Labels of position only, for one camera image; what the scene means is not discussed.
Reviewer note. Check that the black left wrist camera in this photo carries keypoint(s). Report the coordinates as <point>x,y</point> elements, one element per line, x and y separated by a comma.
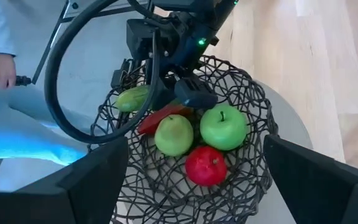
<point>140,37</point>

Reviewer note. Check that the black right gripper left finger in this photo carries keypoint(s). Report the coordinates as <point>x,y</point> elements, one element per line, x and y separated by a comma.
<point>57,193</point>

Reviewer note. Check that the grey round mat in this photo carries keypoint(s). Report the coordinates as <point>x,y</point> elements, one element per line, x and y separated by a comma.
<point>294,137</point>

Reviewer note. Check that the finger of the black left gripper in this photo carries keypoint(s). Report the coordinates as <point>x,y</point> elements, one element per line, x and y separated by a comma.
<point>167,93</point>
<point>196,93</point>

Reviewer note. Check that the bright green apple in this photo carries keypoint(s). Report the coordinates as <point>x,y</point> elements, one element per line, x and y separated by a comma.
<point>224,130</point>

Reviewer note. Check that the red chili pepper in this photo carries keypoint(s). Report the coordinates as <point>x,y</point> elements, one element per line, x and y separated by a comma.
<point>160,119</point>

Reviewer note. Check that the red apple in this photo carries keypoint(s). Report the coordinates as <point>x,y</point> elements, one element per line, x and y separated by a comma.
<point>206,166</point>

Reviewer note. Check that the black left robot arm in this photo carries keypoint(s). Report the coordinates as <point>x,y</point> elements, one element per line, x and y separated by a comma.
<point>197,4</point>

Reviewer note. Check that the short pale green cucumber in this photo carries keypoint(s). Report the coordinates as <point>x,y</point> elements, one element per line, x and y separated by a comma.
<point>132,99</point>

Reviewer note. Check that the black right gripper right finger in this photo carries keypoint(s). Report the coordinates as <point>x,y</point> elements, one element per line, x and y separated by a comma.
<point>322,193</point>

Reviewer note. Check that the yellowish green apple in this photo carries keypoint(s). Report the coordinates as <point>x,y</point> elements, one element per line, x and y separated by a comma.
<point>174,137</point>

